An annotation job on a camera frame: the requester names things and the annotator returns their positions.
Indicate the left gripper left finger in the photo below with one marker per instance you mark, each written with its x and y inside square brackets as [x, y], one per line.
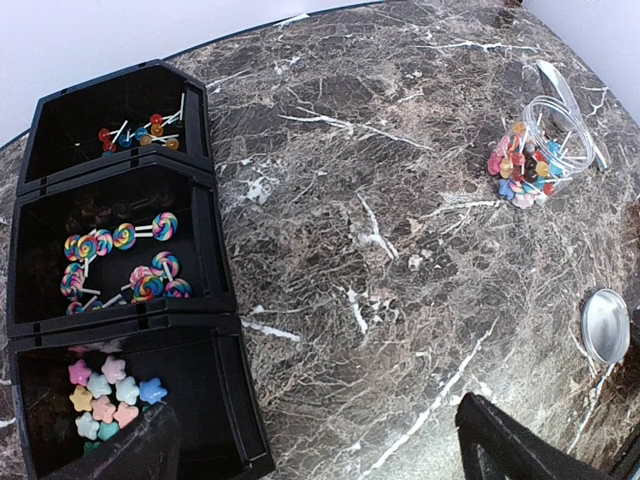
[148, 448]

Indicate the pile of small candies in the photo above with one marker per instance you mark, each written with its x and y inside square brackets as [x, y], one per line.
[122, 266]

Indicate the silver jar lid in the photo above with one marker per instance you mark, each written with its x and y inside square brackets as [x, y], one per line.
[605, 326]

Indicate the black bin with small candies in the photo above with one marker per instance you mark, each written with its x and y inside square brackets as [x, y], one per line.
[133, 192]

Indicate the black bin with lollipops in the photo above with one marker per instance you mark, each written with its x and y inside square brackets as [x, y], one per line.
[63, 141]

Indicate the pile of flower candies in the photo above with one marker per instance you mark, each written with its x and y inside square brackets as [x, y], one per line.
[107, 400]

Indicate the clear plastic jar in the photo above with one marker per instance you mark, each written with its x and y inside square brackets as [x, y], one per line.
[540, 154]

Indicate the silver metal scoop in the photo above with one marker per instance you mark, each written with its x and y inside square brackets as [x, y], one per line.
[555, 85]

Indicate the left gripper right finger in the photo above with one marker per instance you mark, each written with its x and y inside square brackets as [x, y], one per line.
[495, 446]

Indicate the pile of lollipops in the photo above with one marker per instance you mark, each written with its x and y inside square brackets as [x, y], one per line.
[153, 132]

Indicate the black bin with flower candies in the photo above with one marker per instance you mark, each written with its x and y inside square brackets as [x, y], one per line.
[200, 360]

